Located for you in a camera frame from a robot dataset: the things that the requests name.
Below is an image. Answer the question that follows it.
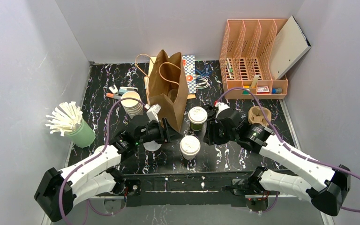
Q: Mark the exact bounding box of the cardboard cup carrier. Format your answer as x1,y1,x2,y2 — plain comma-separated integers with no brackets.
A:
247,106,271,127

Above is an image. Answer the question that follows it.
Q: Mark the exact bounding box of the green paper coffee cup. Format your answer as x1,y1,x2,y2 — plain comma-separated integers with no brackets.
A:
188,106,208,131

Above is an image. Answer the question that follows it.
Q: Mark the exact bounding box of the brown paper bag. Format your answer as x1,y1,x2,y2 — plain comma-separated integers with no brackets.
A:
135,50,188,132

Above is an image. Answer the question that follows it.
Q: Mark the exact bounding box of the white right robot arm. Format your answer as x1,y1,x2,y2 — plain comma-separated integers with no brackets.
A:
203,103,351,216

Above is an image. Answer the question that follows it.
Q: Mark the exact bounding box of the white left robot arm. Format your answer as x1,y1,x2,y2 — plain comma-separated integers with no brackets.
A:
34,105,183,222

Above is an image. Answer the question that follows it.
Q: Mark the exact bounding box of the stack of white lids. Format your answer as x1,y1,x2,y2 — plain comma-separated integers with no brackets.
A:
121,91,143,119

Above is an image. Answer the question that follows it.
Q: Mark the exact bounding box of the checkered paper sheet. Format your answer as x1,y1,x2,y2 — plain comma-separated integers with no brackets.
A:
182,55,196,94

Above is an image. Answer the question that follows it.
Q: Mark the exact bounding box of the orange file organizer rack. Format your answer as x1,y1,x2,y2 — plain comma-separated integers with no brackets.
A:
219,19,288,100

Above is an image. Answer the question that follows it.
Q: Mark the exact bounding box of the green cup of stirrers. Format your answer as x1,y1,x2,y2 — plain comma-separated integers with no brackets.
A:
45,101,96,148

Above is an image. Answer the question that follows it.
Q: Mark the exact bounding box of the white folder board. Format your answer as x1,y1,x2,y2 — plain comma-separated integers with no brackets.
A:
269,16,311,80

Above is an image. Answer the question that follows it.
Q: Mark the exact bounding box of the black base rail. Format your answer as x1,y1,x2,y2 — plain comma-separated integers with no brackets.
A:
115,172,274,201

